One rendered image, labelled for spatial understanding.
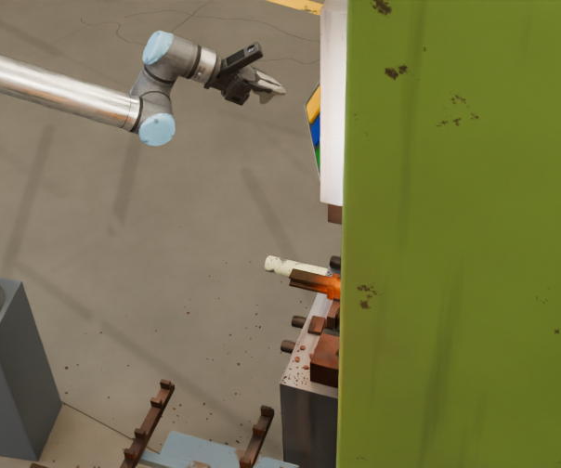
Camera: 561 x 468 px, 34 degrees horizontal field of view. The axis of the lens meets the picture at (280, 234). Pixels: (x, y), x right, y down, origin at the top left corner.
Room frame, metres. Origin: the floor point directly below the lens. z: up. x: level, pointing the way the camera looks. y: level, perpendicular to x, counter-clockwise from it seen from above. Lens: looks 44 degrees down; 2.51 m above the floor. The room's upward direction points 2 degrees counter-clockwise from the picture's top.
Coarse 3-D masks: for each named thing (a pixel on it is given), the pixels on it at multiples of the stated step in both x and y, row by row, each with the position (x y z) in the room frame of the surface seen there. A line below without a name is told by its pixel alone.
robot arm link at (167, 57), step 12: (156, 36) 2.01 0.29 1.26; (168, 36) 2.01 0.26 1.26; (156, 48) 1.97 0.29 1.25; (168, 48) 1.98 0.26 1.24; (180, 48) 1.99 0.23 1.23; (192, 48) 2.01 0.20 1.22; (144, 60) 1.98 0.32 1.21; (156, 60) 1.96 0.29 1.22; (168, 60) 1.97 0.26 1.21; (180, 60) 1.97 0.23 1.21; (192, 60) 1.98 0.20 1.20; (156, 72) 1.97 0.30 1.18; (168, 72) 1.97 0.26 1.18; (180, 72) 1.97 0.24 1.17; (192, 72) 1.97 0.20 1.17
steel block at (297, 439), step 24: (312, 312) 1.38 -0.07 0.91; (312, 336) 1.31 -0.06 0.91; (288, 384) 1.18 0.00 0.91; (312, 384) 1.18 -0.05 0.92; (288, 408) 1.18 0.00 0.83; (312, 408) 1.16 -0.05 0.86; (336, 408) 1.14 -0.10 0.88; (288, 432) 1.18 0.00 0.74; (312, 432) 1.16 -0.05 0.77; (336, 432) 1.14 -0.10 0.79; (288, 456) 1.18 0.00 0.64; (312, 456) 1.16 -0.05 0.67
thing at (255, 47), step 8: (248, 48) 2.03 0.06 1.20; (256, 48) 2.02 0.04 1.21; (232, 56) 2.04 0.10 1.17; (240, 56) 2.02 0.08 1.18; (248, 56) 2.01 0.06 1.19; (256, 56) 2.01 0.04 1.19; (224, 64) 2.02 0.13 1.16; (232, 64) 2.01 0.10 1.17; (240, 64) 2.01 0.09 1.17; (248, 64) 2.01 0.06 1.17; (224, 72) 2.00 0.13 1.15; (232, 72) 2.00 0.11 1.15
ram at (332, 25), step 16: (336, 0) 1.28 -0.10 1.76; (320, 16) 1.26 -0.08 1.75; (336, 16) 1.25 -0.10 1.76; (320, 32) 1.26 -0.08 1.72; (336, 32) 1.25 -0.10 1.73; (320, 48) 1.26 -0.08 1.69; (336, 48) 1.25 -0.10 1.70; (320, 64) 1.26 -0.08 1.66; (336, 64) 1.25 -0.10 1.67; (320, 80) 1.26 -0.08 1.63; (336, 80) 1.25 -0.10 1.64; (320, 96) 1.26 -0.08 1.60; (336, 96) 1.25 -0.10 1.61; (320, 112) 1.26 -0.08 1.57; (336, 112) 1.25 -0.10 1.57; (320, 128) 1.26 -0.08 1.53; (336, 128) 1.25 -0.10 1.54; (320, 144) 1.26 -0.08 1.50; (336, 144) 1.25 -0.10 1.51; (320, 160) 1.26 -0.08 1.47; (336, 160) 1.25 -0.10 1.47; (320, 176) 1.26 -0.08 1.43; (336, 176) 1.25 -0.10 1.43; (320, 192) 1.26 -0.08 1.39; (336, 192) 1.25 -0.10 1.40
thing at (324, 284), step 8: (296, 272) 1.41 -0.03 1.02; (304, 272) 1.41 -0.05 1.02; (296, 280) 1.40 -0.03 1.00; (304, 280) 1.39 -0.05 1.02; (312, 280) 1.38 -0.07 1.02; (320, 280) 1.38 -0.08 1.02; (328, 280) 1.38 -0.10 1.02; (336, 280) 1.38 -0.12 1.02; (304, 288) 1.39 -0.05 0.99; (312, 288) 1.38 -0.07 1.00; (320, 288) 1.38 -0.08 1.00; (328, 288) 1.36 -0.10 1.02; (336, 288) 1.36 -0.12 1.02; (328, 296) 1.36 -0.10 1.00
